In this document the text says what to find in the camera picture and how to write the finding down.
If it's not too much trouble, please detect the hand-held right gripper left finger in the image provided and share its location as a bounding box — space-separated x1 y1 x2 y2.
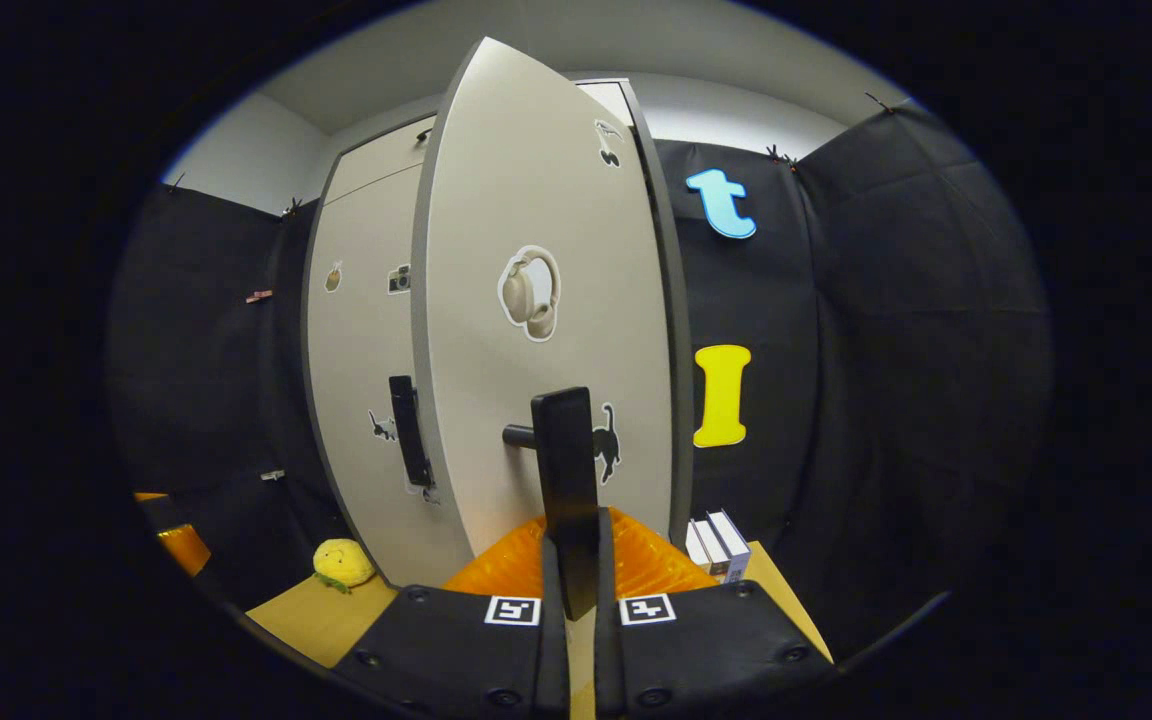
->
331 510 572 720

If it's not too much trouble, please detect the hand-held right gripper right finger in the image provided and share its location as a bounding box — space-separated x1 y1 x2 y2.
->
593 507 837 720

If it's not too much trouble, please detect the black handle of headphone-sticker door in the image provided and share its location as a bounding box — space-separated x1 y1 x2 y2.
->
503 387 602 621

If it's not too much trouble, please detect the cabinet door with camera sticker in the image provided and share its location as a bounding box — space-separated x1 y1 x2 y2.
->
308 165 477 588

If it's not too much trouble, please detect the black handle of camera-sticker door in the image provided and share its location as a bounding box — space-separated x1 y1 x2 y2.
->
388 375 435 489

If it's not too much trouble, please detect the beige double-door shoe cabinet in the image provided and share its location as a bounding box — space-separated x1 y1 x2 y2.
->
301 78 694 591

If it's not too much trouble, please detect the cabinet door with headphone sticker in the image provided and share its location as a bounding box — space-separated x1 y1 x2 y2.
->
411 37 675 561

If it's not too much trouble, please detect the white box with dark side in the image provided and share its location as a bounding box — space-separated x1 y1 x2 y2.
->
686 518 732 581
706 510 752 584

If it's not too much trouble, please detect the yellow plush toy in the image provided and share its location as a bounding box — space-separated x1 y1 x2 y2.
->
312 538 377 594

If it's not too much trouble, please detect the black backdrop cloth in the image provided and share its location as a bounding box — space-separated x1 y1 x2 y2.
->
106 95 1055 661

